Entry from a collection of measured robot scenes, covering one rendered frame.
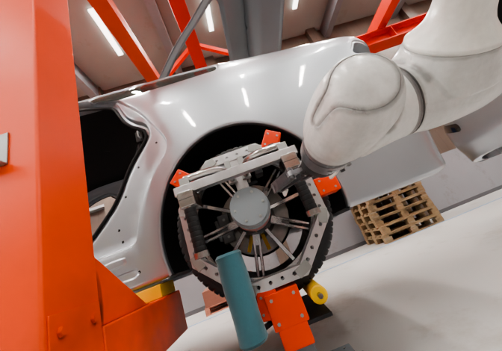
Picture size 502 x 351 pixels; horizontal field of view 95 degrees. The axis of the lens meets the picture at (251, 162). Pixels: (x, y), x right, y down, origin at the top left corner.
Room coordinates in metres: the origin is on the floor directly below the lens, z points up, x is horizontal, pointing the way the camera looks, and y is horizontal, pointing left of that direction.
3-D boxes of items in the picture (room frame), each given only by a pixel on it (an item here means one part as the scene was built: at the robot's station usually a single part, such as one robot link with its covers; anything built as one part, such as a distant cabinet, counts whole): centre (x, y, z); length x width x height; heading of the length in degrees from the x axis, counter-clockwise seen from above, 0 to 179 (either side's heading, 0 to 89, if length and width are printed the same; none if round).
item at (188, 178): (0.79, 0.16, 1.03); 0.19 x 0.18 x 0.11; 3
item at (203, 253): (0.68, 0.22, 0.83); 0.04 x 0.04 x 0.16
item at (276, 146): (0.80, -0.04, 1.03); 0.19 x 0.18 x 0.11; 3
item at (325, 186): (0.94, -0.25, 0.85); 0.09 x 0.08 x 0.07; 93
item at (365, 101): (0.29, -0.16, 0.83); 0.16 x 0.13 x 0.11; 3
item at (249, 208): (0.85, 0.06, 0.85); 0.21 x 0.14 x 0.14; 3
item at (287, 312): (0.96, 0.07, 0.48); 0.16 x 0.12 x 0.17; 3
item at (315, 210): (0.70, -0.12, 0.83); 0.04 x 0.04 x 0.16
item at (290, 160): (0.73, -0.11, 0.93); 0.09 x 0.05 x 0.05; 3
